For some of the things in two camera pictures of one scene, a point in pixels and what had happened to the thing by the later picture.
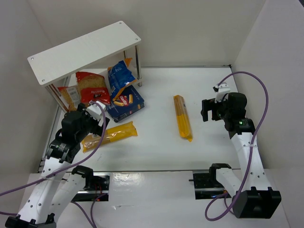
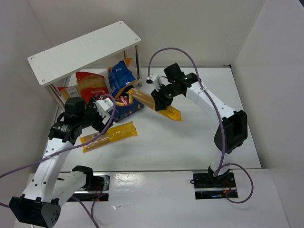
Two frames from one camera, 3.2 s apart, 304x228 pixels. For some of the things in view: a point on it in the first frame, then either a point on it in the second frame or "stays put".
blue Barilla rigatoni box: [128, 101] stays put
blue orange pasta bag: [120, 77] stays put
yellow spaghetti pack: [119, 132] stays put
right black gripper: [209, 109] to [160, 97]
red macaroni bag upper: [92, 87] stays put
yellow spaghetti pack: [182, 117] to [147, 99]
